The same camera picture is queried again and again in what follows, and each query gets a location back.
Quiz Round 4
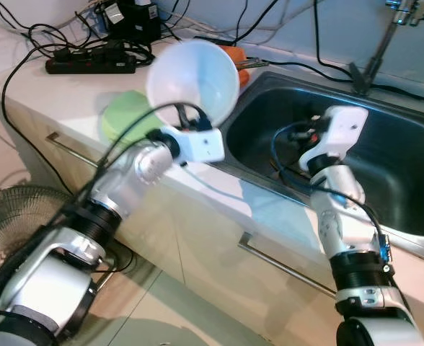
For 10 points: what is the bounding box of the white round bowl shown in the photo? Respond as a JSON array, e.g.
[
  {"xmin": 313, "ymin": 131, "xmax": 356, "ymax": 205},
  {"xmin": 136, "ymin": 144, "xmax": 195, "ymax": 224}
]
[{"xmin": 146, "ymin": 40, "xmax": 240, "ymax": 129}]

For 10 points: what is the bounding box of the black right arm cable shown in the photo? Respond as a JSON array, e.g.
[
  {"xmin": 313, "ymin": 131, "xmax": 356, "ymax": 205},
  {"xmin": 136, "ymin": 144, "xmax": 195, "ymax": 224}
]
[{"xmin": 270, "ymin": 119, "xmax": 389, "ymax": 271}]

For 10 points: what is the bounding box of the light green plate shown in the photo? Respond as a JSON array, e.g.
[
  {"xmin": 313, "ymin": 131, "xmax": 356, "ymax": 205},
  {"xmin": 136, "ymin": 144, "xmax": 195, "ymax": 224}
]
[{"xmin": 100, "ymin": 90, "xmax": 162, "ymax": 143}]

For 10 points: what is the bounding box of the black power strip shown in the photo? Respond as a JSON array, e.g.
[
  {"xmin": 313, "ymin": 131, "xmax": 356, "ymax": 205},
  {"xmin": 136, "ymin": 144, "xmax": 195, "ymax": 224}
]
[{"xmin": 45, "ymin": 54, "xmax": 137, "ymax": 75}]

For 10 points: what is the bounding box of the stainless steel sink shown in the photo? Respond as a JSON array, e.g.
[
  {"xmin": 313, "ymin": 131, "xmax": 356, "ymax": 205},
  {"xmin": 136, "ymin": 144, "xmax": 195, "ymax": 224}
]
[{"xmin": 218, "ymin": 68, "xmax": 424, "ymax": 249}]

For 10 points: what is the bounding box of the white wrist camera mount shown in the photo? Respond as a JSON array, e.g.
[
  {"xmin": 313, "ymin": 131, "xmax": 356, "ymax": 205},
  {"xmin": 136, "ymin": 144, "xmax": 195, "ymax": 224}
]
[
  {"xmin": 170, "ymin": 126, "xmax": 226, "ymax": 165},
  {"xmin": 301, "ymin": 107, "xmax": 369, "ymax": 174}
]

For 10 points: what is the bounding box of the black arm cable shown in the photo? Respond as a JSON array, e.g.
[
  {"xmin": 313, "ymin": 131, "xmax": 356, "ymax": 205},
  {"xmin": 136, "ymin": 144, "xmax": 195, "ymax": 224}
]
[
  {"xmin": 0, "ymin": 105, "xmax": 202, "ymax": 311},
  {"xmin": 270, "ymin": 119, "xmax": 389, "ymax": 271}
]

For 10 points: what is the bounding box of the orange cloth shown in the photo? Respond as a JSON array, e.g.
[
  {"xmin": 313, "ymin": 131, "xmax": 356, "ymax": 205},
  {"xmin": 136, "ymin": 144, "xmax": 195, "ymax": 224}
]
[{"xmin": 223, "ymin": 45, "xmax": 255, "ymax": 87}]

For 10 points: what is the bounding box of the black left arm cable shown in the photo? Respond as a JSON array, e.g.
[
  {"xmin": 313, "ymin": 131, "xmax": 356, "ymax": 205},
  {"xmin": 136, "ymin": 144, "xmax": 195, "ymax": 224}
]
[{"xmin": 0, "ymin": 105, "xmax": 202, "ymax": 311}]

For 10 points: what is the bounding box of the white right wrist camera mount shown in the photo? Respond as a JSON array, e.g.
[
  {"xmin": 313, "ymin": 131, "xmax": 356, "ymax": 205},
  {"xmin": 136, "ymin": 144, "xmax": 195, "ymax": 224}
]
[{"xmin": 301, "ymin": 107, "xmax": 369, "ymax": 174}]

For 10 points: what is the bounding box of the grey floor fan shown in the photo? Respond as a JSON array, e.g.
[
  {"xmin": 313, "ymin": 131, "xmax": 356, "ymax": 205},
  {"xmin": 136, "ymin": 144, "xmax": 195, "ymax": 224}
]
[{"xmin": 0, "ymin": 186, "xmax": 137, "ymax": 289}]

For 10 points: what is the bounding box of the steel faucet pipe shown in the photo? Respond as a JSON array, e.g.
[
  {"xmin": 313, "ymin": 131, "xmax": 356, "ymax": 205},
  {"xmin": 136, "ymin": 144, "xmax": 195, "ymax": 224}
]
[{"xmin": 349, "ymin": 0, "xmax": 423, "ymax": 94}]

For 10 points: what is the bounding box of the black charger box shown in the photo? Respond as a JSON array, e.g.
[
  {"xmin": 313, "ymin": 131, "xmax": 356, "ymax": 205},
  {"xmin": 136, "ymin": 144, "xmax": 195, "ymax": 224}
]
[{"xmin": 100, "ymin": 0, "xmax": 162, "ymax": 44}]

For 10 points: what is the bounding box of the steel cabinet bar handle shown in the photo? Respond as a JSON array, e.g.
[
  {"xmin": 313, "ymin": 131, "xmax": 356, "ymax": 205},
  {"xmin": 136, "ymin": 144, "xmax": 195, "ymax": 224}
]
[
  {"xmin": 45, "ymin": 132, "xmax": 101, "ymax": 170},
  {"xmin": 239, "ymin": 232, "xmax": 339, "ymax": 296}
]

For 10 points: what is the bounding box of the cream kitchen cabinet with counter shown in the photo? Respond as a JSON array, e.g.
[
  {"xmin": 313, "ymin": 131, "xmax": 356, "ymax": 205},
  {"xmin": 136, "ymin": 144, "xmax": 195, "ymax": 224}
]
[{"xmin": 0, "ymin": 65, "xmax": 424, "ymax": 346}]

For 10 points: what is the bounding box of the black power strip cable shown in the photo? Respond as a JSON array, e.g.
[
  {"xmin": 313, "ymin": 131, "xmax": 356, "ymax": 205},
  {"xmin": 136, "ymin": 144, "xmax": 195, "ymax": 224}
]
[{"xmin": 0, "ymin": 50, "xmax": 76, "ymax": 195}]

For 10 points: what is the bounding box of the black wall cable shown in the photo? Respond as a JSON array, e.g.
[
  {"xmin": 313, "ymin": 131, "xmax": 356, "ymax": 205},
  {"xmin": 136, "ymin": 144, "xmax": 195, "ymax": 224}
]
[{"xmin": 312, "ymin": 0, "xmax": 358, "ymax": 81}]

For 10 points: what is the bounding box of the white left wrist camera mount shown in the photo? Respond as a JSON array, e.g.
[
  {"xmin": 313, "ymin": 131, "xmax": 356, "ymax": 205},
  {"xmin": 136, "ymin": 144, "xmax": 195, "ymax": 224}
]
[{"xmin": 170, "ymin": 126, "xmax": 226, "ymax": 165}]

